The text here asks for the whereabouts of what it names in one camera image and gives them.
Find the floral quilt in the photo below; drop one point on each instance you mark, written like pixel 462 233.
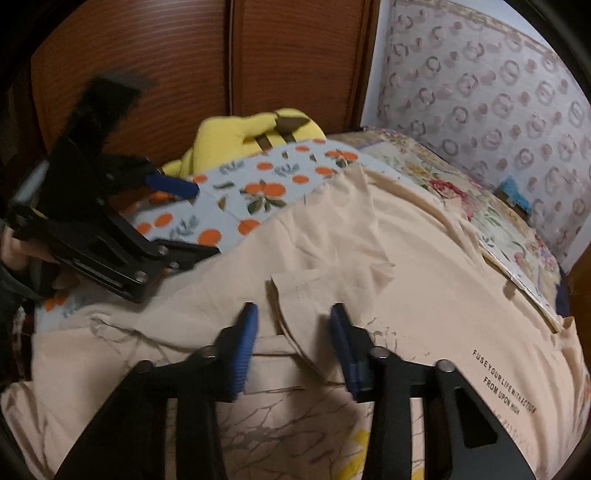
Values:
pixel 507 238

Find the patterned lace wall curtain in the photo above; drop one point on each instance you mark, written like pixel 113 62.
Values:
pixel 495 104

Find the brown wooden wardrobe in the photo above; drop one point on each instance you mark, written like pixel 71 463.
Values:
pixel 208 58

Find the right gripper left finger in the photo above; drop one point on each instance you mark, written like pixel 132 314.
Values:
pixel 215 374

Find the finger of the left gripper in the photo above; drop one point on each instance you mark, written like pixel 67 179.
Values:
pixel 177 187
pixel 179 255

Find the yellow Pikachu plush toy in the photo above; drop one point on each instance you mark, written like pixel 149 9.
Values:
pixel 223 139

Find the peach t-shirt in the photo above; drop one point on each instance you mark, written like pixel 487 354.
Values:
pixel 406 266

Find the blue item at bedhead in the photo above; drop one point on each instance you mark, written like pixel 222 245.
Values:
pixel 508 191

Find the person's left hand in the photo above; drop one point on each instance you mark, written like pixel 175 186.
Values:
pixel 16 254

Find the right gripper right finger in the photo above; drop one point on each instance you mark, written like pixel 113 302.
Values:
pixel 374 374

